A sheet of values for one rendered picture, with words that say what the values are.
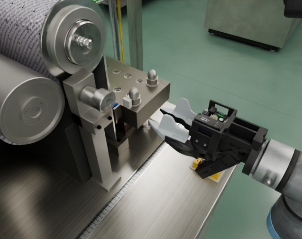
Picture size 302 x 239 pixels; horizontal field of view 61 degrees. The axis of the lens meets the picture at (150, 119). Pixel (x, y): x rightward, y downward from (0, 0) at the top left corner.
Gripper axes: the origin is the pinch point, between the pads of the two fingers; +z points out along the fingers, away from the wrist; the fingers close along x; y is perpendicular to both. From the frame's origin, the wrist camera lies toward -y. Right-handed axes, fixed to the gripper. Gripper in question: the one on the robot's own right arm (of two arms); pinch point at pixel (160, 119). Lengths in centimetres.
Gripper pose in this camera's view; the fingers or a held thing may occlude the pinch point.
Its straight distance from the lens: 53.1
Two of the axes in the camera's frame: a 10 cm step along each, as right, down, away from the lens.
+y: 0.0, -7.2, -6.9
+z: -8.2, -4.0, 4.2
